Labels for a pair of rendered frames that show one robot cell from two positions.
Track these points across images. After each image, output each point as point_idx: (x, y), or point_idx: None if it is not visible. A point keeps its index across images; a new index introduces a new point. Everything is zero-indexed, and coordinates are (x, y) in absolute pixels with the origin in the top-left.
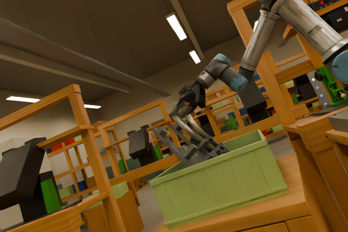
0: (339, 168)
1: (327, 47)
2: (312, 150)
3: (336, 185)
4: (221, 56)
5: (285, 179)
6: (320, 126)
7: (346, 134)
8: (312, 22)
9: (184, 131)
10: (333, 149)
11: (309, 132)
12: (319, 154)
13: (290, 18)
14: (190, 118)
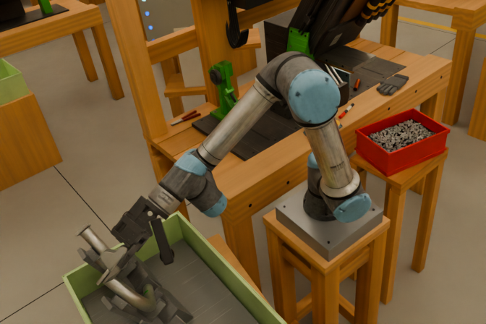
0: (250, 235)
1: (340, 186)
2: (231, 224)
3: (244, 252)
4: (201, 168)
5: None
6: (246, 196)
7: (309, 252)
8: (340, 157)
9: (139, 309)
10: (250, 217)
11: (235, 205)
12: (237, 226)
13: (320, 146)
14: (104, 247)
